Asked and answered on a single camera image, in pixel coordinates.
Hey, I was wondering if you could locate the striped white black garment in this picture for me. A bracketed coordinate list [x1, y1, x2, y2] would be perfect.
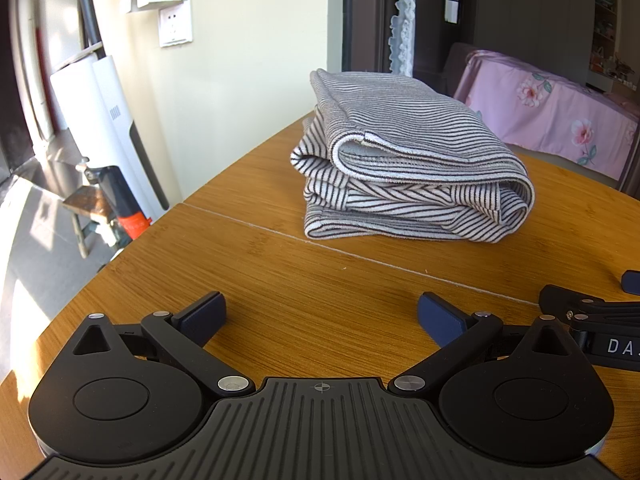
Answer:
[290, 70, 535, 243]

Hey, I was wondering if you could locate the small wooden stool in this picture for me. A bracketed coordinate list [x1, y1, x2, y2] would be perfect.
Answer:
[62, 185, 122, 259]

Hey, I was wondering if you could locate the bed with pink floral sheet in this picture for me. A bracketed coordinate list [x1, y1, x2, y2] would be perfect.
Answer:
[444, 42, 639, 183]

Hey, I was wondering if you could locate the shelf with small items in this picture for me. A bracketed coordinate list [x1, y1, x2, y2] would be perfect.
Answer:
[589, 0, 620, 78]

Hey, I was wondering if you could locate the white tall air conditioner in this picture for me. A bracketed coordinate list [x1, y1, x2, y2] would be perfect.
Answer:
[50, 54, 169, 220]

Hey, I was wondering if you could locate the white lace curtain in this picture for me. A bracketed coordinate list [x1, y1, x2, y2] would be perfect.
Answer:
[388, 0, 416, 77]

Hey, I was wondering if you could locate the white wall power socket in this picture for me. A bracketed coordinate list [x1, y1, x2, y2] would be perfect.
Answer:
[158, 0, 193, 48]

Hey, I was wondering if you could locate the dark brown door frame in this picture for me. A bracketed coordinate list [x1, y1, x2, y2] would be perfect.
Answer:
[342, 0, 395, 73]

